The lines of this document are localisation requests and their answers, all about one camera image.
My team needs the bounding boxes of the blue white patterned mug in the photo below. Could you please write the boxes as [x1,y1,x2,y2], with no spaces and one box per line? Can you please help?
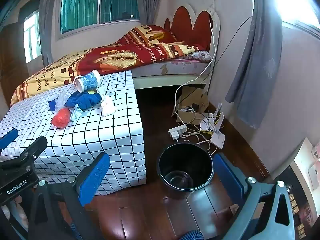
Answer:
[73,70,102,92]

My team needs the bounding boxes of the white red headboard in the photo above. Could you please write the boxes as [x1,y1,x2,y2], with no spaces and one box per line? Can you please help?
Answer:
[164,4,220,60]

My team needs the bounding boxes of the brown wooden door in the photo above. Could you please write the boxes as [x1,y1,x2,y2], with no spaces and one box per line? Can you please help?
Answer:
[0,22,28,110]

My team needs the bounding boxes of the floral pillow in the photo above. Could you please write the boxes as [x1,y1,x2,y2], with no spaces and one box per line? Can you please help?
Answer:
[185,50,212,62]

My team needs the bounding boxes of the large window with green curtain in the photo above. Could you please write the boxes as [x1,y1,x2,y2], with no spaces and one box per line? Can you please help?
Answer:
[55,0,140,39]

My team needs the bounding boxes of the blue striped slipper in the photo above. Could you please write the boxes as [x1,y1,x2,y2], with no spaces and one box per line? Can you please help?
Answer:
[179,230,204,240]
[70,224,83,240]

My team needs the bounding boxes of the white paper wrapper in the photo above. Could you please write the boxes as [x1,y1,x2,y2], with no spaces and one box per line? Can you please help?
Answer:
[96,86,106,102]

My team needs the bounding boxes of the black cable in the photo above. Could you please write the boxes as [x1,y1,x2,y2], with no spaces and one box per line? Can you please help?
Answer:
[180,16,253,110]

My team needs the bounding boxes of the cardboard box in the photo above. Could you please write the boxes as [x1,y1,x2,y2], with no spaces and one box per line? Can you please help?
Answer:
[172,86,210,125]

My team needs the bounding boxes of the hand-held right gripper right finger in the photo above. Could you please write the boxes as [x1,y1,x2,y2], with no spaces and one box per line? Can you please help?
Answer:
[212,153,299,240]

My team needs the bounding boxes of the red plastic bag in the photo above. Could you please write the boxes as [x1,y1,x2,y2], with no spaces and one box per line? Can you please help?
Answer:
[51,107,71,128]

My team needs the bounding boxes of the person's left hand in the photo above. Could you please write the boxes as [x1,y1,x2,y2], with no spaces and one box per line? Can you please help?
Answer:
[1,196,29,229]

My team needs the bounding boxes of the narrow side window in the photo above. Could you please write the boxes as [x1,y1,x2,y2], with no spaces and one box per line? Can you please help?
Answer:
[23,10,42,63]

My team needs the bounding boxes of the red yellow printed quilt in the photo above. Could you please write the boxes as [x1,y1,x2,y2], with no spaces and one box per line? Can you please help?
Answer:
[10,25,212,107]

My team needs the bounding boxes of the clear plastic bag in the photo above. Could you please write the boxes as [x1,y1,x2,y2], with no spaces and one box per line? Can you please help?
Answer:
[54,92,69,112]

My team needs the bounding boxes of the bright window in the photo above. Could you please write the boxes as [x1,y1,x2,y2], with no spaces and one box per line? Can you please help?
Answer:
[270,0,320,30]

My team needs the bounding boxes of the light blue cloth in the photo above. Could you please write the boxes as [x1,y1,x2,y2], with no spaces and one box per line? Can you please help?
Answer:
[69,105,83,122]

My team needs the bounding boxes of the grey patterned curtain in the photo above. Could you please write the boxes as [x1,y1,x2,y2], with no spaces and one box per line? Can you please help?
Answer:
[225,0,284,130]

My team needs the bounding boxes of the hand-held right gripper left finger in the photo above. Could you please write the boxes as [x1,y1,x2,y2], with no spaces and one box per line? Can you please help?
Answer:
[26,152,110,240]

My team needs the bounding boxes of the black bucket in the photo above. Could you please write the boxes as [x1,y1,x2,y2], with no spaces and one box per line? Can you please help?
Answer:
[157,142,215,200]

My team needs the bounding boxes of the white cable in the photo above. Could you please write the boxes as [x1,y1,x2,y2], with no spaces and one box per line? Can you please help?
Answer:
[174,0,218,113]

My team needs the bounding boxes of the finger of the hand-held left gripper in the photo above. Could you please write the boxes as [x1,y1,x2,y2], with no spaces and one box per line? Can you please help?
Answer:
[0,128,18,150]
[0,136,48,168]

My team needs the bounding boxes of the white tissue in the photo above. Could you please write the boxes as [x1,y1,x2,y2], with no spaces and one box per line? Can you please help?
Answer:
[101,95,117,117]

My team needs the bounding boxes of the white power strip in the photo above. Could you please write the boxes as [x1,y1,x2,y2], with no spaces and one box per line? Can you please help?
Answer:
[169,124,187,140]

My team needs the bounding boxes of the white router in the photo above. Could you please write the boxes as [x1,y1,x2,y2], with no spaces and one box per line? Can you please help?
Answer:
[210,103,226,150]

